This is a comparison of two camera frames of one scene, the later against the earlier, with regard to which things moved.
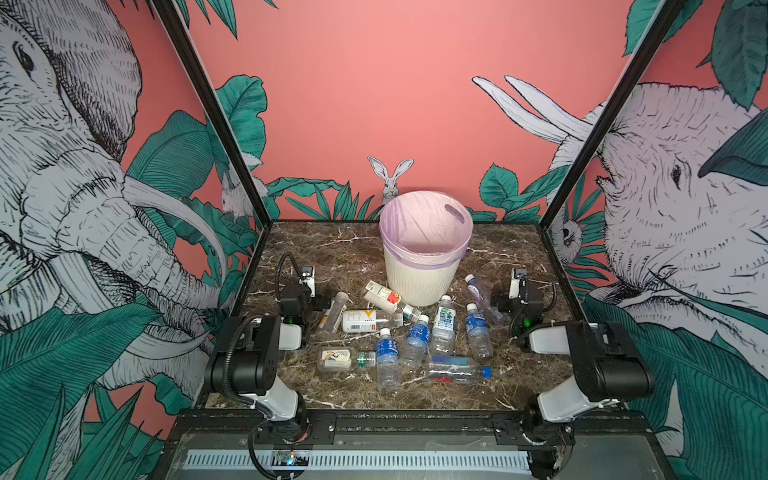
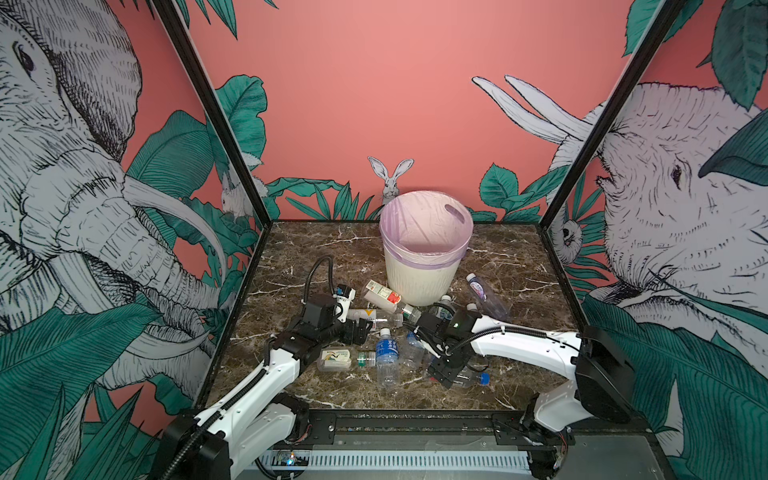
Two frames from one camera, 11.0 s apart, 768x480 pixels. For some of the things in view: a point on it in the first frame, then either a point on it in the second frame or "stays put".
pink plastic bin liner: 428,229 stays put
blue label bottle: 387,362 stays put
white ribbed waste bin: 420,286 stays put
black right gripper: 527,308 → 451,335
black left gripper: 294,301 → 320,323
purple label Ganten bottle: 482,291 stays put
